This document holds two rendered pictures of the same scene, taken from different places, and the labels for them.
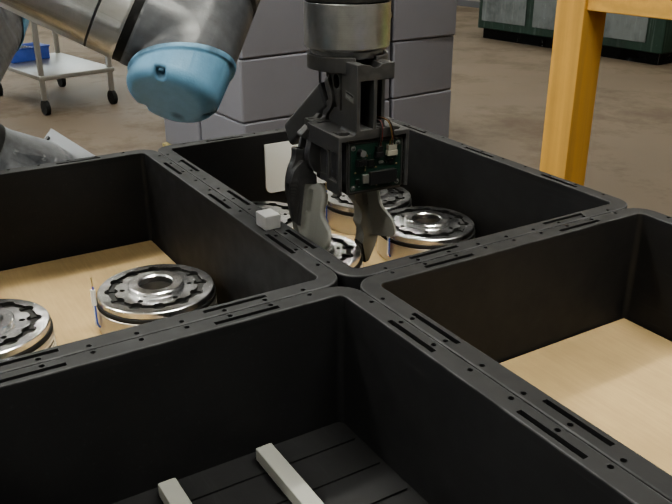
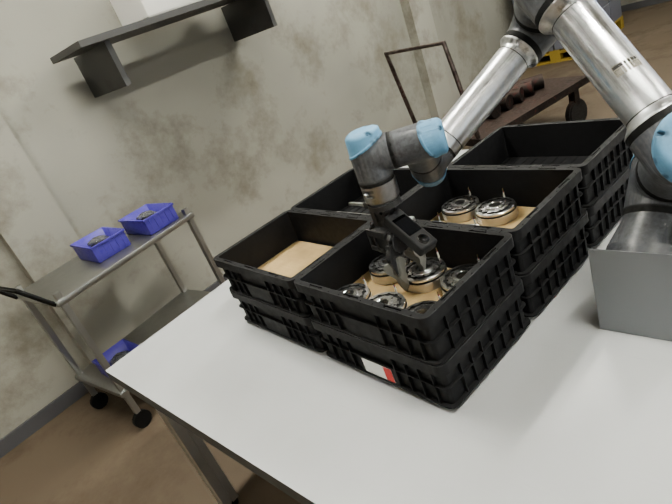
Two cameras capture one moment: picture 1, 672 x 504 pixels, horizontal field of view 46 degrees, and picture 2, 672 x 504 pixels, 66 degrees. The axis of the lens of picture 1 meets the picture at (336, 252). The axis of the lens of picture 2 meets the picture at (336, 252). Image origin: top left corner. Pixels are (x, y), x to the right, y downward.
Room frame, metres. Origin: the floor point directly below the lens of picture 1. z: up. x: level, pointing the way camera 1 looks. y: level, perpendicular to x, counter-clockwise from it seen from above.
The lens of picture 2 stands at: (1.73, -0.18, 1.45)
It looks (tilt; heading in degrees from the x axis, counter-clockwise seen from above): 25 degrees down; 178
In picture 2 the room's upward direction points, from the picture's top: 22 degrees counter-clockwise
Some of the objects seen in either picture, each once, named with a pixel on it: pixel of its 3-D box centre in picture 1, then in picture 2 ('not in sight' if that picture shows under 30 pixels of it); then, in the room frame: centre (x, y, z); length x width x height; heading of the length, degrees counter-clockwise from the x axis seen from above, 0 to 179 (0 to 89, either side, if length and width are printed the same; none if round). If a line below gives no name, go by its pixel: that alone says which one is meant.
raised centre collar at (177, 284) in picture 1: (155, 284); not in sight; (0.63, 0.16, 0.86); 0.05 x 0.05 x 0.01
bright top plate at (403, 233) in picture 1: (426, 224); (382, 306); (0.79, -0.10, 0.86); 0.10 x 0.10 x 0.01
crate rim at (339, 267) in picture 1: (368, 184); (396, 263); (0.75, -0.03, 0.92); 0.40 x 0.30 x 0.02; 32
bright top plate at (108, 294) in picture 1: (156, 289); not in sight; (0.63, 0.16, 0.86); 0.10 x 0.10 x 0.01
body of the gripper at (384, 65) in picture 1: (350, 120); (389, 223); (0.70, -0.01, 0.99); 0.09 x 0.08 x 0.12; 28
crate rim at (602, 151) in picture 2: not in sight; (536, 147); (0.43, 0.48, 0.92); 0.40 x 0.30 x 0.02; 32
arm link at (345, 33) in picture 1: (350, 27); (379, 191); (0.71, -0.01, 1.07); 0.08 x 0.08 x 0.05
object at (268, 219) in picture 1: (268, 219); not in sight; (0.60, 0.06, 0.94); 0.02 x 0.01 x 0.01; 32
